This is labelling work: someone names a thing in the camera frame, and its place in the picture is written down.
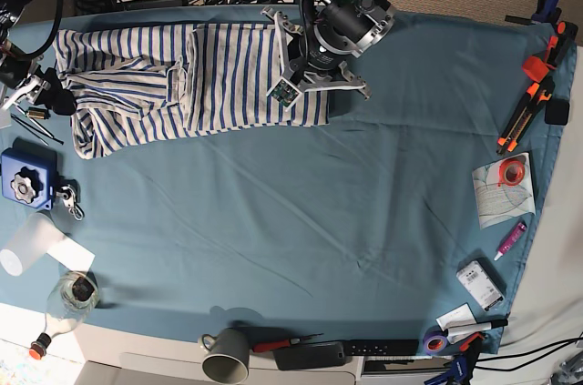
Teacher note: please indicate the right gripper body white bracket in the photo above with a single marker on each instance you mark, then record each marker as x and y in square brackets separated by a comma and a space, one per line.
[15, 89]

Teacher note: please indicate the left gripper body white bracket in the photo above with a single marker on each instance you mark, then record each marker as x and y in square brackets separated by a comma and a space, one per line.
[302, 73]

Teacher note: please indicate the blue white striped T-shirt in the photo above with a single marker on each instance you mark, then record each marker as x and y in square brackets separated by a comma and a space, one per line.
[144, 84]

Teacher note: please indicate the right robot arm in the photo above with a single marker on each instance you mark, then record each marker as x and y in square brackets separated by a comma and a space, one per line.
[21, 75]

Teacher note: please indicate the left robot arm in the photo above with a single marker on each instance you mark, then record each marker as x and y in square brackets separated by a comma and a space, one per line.
[313, 53]

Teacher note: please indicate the silver allen key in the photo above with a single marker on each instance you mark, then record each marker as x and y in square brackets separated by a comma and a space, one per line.
[36, 129]

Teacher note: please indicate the blue box with knob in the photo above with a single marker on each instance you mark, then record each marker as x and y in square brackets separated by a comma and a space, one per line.
[28, 179]

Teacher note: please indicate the clear plastic cup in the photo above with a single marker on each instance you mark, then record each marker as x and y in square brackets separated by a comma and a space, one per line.
[30, 243]

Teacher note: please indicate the clear glass bottle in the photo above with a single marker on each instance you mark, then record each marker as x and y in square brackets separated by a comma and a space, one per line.
[74, 296]

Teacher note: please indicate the red tape roll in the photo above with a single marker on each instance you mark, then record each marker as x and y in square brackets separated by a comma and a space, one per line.
[511, 172]

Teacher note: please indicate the leaf pattern paper card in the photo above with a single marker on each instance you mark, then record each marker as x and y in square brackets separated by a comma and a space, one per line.
[496, 204]

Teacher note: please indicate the orange black bar clamp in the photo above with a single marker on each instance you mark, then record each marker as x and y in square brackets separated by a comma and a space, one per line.
[538, 66]

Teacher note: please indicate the black square foam pad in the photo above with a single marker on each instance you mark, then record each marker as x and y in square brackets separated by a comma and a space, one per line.
[557, 112]

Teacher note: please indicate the black smartphone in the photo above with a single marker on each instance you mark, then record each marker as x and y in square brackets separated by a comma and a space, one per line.
[310, 356]

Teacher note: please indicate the blue spring clamp top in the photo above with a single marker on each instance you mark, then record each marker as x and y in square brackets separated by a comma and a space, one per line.
[547, 11]

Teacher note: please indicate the blue spring clamp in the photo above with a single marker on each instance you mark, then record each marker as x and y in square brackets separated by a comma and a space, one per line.
[461, 367]
[547, 11]

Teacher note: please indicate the grey ceramic mug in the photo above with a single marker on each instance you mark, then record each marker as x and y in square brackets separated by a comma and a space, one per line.
[227, 356]

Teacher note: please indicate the white boxed hard drive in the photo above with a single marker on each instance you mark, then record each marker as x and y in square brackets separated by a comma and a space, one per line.
[479, 285]

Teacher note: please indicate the white paper tag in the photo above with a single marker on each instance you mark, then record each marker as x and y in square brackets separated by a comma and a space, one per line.
[460, 316]

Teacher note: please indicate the black remote control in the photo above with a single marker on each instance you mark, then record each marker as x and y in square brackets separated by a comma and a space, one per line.
[381, 347]

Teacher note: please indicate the purple tape roll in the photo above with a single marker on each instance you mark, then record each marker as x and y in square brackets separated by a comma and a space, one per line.
[435, 341]

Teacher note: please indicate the black marker pen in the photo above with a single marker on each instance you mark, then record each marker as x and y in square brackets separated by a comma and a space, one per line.
[477, 327]

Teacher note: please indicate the blue spring clamp bottom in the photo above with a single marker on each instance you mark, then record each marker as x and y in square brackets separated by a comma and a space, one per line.
[461, 367]

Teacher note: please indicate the red handled screwdriver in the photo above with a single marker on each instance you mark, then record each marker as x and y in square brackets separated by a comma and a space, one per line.
[281, 344]

